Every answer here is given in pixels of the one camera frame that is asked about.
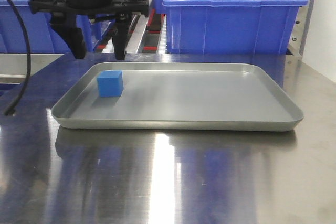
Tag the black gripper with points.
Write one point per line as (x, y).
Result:
(64, 15)

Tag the blue cube block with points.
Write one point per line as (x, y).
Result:
(110, 83)

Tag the blue plastic bin left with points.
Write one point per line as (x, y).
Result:
(41, 37)

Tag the blue plastic bin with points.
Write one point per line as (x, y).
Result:
(230, 26)
(41, 37)

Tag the grey metal tray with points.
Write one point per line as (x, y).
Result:
(180, 96)

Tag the blue plastic bin right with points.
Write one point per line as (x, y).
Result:
(230, 26)

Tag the steel shelf upright post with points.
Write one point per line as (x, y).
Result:
(300, 30)

